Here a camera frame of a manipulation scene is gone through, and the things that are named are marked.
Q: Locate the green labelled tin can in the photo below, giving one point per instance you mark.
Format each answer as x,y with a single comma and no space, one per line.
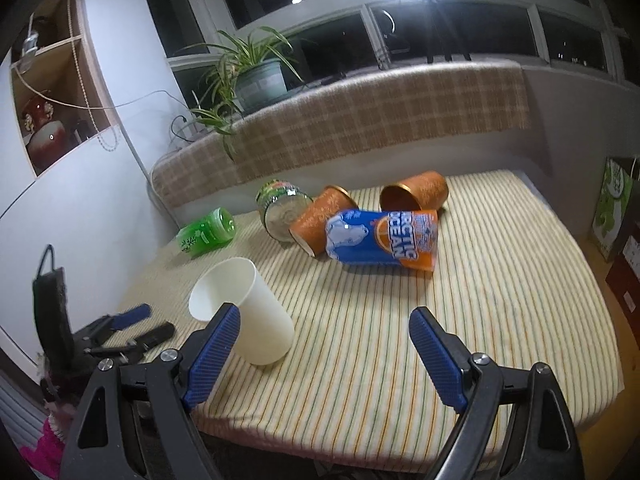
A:
281,212

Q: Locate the pink cloth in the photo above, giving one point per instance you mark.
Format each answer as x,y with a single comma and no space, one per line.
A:
45,447

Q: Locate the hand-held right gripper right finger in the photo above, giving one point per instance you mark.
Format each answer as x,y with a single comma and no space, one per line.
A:
435,355

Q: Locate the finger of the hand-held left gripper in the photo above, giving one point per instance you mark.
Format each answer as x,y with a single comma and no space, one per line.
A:
132,314
156,333

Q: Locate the white paper cup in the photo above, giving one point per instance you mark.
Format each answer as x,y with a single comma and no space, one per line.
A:
250,315

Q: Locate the green white box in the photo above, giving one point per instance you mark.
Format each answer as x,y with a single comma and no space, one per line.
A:
612,200

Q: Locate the black tripod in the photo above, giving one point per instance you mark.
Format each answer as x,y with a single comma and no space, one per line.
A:
440,25

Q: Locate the green plastic bottle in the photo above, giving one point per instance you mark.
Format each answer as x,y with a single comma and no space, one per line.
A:
205,234

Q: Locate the white window frame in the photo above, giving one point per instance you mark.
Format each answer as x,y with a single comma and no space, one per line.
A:
370,7

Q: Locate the wooden wall shelf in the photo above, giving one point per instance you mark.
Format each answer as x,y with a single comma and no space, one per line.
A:
92,85

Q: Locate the dark red cardboard box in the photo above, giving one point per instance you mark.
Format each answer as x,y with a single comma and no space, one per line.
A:
627,280

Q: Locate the orange patterned cup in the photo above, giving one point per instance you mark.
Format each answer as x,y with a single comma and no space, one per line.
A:
320,220
417,190

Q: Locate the potted spider plant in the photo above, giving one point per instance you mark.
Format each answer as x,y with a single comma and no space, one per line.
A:
252,77

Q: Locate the red ceramic jar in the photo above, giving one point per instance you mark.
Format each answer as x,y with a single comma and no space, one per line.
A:
37,112

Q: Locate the plaid beige cloth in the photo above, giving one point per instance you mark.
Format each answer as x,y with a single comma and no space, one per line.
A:
380,115

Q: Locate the striped tablecloth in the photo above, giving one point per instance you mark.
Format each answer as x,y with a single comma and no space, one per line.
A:
500,285

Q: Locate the blue and orange can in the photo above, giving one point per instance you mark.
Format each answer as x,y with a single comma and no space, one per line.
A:
382,242

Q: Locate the red and white pot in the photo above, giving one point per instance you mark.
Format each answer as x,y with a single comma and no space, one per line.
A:
47,142

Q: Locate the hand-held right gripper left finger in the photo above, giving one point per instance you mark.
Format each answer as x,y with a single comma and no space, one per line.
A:
212,355

